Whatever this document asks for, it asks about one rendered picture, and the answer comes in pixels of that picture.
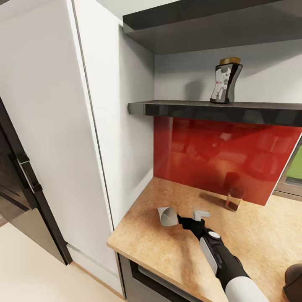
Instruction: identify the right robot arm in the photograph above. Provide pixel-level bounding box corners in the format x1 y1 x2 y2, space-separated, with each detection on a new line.
177 211 269 302

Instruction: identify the bottle of coffee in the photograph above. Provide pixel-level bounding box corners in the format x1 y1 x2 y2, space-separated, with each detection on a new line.
209 57 244 104

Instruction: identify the paper coffee filter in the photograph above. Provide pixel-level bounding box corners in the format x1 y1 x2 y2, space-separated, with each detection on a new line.
157 207 178 227

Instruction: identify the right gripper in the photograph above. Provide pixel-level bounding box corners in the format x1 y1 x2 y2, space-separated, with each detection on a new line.
177 214 205 234

